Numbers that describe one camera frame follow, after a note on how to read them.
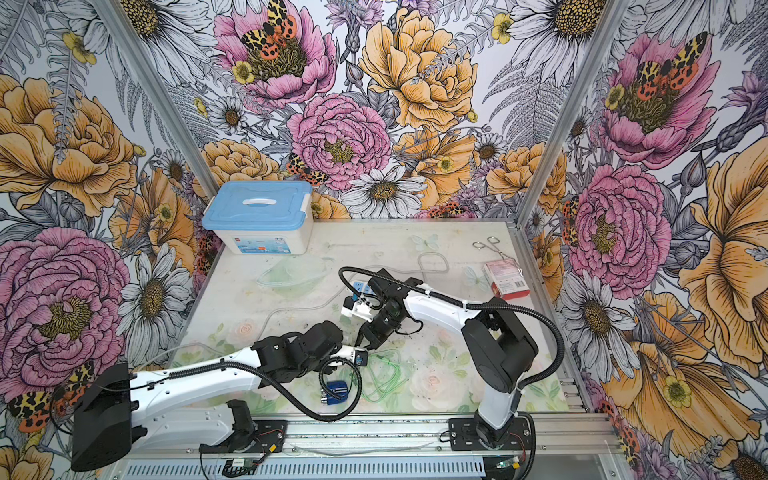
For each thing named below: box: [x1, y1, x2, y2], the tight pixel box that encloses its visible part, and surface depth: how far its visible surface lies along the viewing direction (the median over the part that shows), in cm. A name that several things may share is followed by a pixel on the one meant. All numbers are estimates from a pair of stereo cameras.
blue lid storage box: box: [201, 180, 313, 255], surface depth 107 cm
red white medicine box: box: [482, 258, 531, 301], surface depth 101 cm
